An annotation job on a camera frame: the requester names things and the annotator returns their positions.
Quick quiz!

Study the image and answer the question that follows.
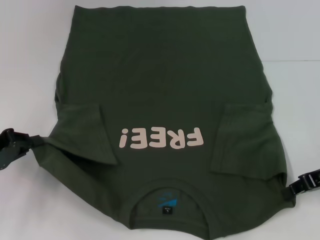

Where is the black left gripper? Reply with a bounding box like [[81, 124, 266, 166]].
[[0, 128, 48, 171]]

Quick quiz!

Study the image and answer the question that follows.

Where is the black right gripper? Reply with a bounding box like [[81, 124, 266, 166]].
[[281, 168, 320, 201]]

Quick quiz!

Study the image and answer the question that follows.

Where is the dark green FREE! t-shirt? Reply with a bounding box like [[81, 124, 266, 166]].
[[34, 4, 297, 240]]

